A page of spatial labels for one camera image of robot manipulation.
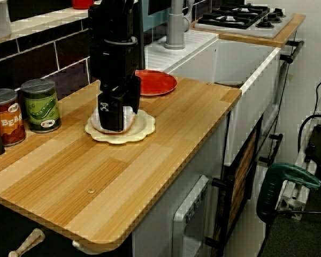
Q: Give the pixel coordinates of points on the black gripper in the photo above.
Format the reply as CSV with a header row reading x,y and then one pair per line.
x,y
115,61

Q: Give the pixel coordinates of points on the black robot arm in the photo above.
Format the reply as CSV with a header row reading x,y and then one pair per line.
x,y
112,18

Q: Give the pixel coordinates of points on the cream scalloped plate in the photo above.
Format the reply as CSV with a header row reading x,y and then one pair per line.
x,y
144,128

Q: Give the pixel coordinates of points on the red round plate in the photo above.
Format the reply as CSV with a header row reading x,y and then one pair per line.
x,y
157,83

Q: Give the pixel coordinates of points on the green toy peas can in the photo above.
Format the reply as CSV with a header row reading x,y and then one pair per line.
x,y
41,107

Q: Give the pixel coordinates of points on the grey toy faucet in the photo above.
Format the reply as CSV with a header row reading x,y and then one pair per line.
x,y
174,29

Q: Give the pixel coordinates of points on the teal plastic bin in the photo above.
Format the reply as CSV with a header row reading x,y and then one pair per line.
x,y
155,18

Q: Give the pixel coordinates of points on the red hot sauce bottle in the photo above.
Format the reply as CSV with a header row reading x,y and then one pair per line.
x,y
82,4

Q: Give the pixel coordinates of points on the orange toy beans can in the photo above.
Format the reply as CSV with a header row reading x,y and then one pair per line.
x,y
10,125

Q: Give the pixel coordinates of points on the white toy sink unit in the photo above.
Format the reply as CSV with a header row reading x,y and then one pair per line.
x,y
230,61

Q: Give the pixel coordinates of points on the black framed cabinet door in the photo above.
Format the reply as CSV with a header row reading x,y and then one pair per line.
x,y
240,182

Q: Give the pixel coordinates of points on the white cabinet knob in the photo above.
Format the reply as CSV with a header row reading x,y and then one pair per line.
x,y
81,245

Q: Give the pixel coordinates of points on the grey toy dishwasher panel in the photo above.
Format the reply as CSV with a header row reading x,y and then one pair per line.
x,y
192,235

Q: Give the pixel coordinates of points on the grey toy stove top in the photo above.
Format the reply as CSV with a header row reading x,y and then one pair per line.
x,y
267,30

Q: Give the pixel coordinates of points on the black stove knob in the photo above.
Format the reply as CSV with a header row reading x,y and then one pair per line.
x,y
274,17
266,24
280,12

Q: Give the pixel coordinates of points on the aluminium extrusion frame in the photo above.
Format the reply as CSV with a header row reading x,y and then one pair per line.
x,y
291,203

